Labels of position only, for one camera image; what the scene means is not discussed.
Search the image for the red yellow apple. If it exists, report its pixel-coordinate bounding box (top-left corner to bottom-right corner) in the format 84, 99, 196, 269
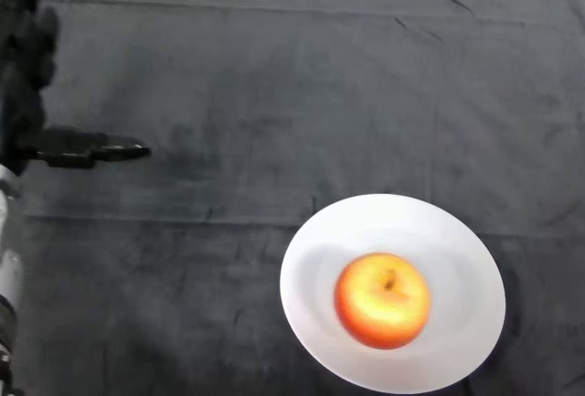
333, 252, 432, 351

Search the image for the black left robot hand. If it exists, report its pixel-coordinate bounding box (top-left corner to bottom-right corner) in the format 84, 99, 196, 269
0, 0, 153, 177

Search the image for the white round plate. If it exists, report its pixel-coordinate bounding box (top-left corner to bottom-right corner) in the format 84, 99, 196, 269
278, 193, 507, 395

